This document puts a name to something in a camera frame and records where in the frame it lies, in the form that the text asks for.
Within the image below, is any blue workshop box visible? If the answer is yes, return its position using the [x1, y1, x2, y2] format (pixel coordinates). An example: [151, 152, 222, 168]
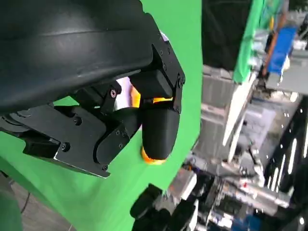
[266, 26, 297, 76]

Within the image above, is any grey workshop crate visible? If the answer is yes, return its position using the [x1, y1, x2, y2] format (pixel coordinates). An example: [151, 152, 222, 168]
[200, 64, 243, 156]

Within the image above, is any lilac plate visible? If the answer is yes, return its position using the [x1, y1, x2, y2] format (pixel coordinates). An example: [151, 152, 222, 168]
[113, 32, 170, 113]

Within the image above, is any black backdrop curtain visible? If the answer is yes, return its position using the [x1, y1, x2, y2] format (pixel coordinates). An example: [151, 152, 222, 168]
[201, 0, 252, 71]

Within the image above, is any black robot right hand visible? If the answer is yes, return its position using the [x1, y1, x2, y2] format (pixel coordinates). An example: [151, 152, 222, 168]
[129, 184, 186, 231]

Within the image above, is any green table cloth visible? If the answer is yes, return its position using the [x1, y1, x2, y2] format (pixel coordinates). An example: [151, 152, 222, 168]
[0, 0, 203, 231]

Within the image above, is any green cloth on workshop desk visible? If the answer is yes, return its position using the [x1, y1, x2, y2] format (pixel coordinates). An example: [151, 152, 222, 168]
[233, 0, 276, 84]

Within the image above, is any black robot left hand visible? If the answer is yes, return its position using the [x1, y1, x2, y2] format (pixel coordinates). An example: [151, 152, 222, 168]
[0, 0, 186, 179]

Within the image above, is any orange white toy bread roll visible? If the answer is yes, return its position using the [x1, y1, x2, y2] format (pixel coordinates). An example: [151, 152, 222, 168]
[130, 86, 174, 167]

